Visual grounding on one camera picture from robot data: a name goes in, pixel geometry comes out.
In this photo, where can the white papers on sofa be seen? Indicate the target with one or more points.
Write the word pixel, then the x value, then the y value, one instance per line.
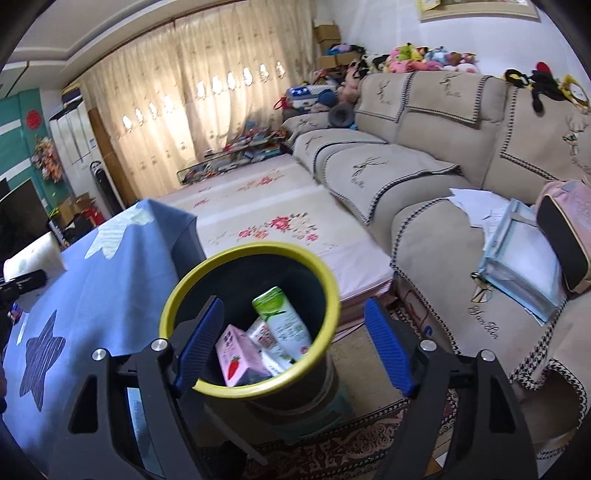
pixel 484 209

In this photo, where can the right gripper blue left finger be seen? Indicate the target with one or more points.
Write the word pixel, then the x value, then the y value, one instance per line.
pixel 193 342

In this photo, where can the black tower fan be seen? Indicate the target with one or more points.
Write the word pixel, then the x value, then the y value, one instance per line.
pixel 107 191

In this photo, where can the floral floor mat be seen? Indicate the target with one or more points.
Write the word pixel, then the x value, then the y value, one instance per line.
pixel 278 200

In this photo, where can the white air conditioner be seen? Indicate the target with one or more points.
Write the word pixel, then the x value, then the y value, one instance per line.
pixel 79 153

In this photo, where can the framed flower painting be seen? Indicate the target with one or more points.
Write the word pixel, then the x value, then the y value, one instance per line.
pixel 440 9

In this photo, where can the white fruit paper cup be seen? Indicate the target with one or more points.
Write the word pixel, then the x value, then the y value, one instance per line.
pixel 42 254

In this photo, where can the beige sectional sofa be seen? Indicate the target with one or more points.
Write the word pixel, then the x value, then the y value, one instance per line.
pixel 417 136

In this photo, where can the coconut water bottle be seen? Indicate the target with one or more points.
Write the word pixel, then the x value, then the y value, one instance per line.
pixel 284 323

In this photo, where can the stacked cardboard boxes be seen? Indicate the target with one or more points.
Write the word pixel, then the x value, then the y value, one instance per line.
pixel 334 53

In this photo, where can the hanging flower decoration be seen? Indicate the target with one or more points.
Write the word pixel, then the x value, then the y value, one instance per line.
pixel 46 160

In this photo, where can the pink strawberry milk carton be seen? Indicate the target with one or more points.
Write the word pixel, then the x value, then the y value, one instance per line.
pixel 240 361

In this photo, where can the black flat television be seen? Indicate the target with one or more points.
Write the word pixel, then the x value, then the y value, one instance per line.
pixel 23 219

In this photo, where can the blue star tablecloth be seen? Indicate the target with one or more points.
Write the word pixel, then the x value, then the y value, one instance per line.
pixel 116 282

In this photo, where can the pink black bag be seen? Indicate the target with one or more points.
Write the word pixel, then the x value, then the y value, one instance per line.
pixel 563 216

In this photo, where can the cream patterned curtains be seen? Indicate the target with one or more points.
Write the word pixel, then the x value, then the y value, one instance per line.
pixel 171 95

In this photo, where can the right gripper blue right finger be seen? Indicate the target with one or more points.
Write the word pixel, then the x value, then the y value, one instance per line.
pixel 394 342

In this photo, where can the plush toy pile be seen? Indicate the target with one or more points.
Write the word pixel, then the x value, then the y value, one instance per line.
pixel 406 58

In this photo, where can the transparent blue file bag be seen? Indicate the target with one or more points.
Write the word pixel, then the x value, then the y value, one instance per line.
pixel 519 261

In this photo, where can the black yellow-rimmed trash bin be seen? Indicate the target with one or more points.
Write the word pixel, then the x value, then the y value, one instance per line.
pixel 308 398

